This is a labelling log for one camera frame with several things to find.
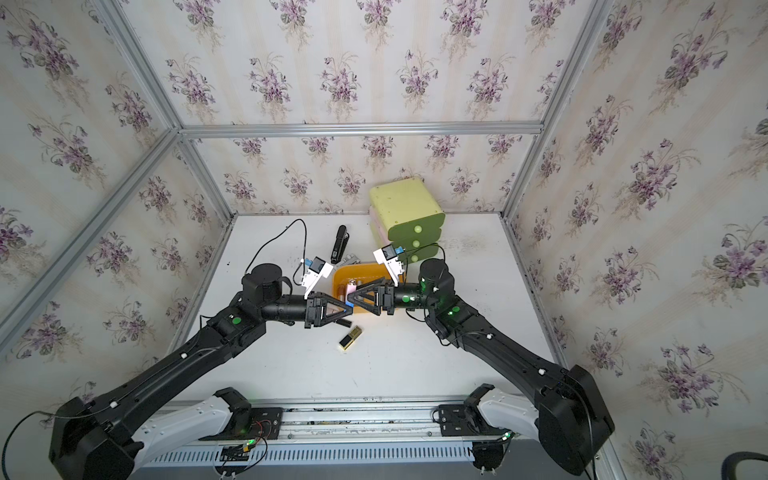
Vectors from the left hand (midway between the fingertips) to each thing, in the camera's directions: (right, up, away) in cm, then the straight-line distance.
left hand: (350, 317), depth 64 cm
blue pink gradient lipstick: (0, +6, +1) cm, 6 cm away
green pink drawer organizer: (+14, +25, +27) cm, 39 cm away
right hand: (+1, +4, +1) cm, 4 cm away
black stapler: (-8, +18, +44) cm, 48 cm away
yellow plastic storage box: (-1, +6, +38) cm, 39 cm away
